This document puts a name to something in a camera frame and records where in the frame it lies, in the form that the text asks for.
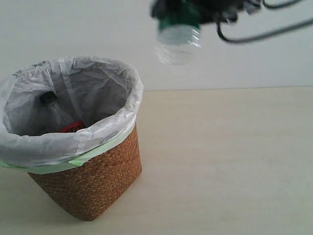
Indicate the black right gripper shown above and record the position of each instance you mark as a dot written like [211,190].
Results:
[206,11]

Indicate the green label water bottle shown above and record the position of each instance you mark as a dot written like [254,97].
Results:
[178,30]

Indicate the red label clear bottle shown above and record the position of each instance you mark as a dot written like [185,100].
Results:
[60,119]

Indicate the white green plastic bin liner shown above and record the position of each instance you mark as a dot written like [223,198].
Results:
[105,94]

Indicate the woven wicker waste basket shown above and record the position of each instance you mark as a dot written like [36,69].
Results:
[87,191]

